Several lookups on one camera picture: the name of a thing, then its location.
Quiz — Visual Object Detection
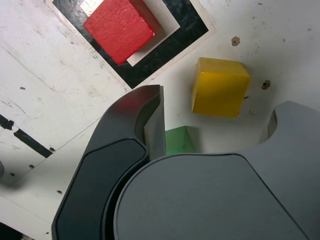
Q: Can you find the black tape square outline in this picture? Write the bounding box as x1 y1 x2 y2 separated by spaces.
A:
51 0 210 90

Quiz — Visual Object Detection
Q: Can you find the black tape strip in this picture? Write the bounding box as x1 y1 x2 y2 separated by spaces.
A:
0 113 53 159

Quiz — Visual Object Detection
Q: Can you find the yellow cube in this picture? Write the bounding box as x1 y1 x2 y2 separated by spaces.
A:
191 57 251 119

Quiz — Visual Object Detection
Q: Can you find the red cube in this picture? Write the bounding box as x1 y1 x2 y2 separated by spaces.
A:
83 0 166 65

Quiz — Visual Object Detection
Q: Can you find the green cube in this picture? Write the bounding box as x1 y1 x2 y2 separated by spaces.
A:
164 126 201 156

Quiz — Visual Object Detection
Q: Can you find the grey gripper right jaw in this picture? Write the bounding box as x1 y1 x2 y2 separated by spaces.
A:
113 100 320 240

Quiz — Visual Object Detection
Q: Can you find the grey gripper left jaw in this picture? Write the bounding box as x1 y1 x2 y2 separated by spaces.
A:
51 84 168 240

